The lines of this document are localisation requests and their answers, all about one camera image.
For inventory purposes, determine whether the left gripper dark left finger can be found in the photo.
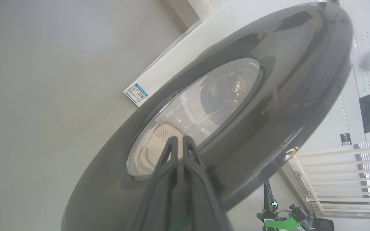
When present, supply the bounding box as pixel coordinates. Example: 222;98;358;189
130;136;186;231

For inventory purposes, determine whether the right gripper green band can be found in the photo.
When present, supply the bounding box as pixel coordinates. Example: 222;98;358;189
257;181;298;231

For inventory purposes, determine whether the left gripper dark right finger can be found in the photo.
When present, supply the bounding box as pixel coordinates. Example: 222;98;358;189
182;135;234;231

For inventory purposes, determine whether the dark round washing machine door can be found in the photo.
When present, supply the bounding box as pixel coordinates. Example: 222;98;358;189
60;2;354;231

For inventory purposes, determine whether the white washing machine body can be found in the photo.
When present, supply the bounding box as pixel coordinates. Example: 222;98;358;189
123;0;370;155

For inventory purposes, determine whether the white slatted railing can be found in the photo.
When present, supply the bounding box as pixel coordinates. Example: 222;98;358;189
288;136;370;220

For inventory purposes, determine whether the small black sticker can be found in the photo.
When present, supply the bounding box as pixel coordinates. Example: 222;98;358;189
339;132;352;147

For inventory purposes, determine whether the blue energy label sticker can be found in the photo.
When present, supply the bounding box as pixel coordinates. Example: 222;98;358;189
123;83;149;104

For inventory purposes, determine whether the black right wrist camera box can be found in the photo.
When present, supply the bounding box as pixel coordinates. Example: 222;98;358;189
288;204;308;222

